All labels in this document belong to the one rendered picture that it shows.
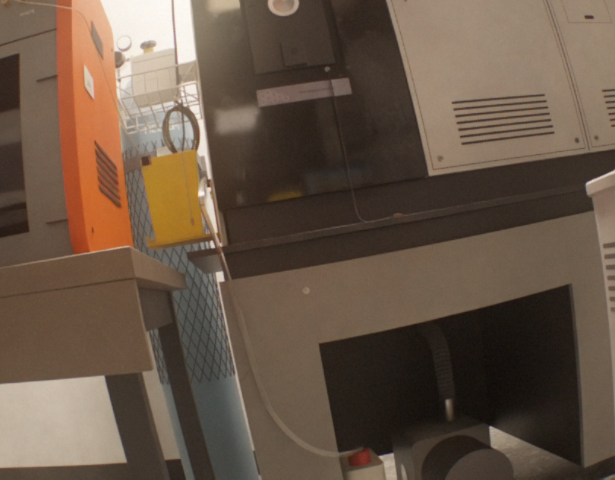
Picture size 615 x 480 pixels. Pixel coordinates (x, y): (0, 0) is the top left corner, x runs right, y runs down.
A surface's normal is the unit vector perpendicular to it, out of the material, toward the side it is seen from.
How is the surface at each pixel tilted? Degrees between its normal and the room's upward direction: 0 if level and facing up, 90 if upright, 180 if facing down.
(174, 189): 93
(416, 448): 90
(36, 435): 90
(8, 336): 90
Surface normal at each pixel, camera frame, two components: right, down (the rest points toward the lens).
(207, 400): 0.32, -0.14
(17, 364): 0.09, -0.11
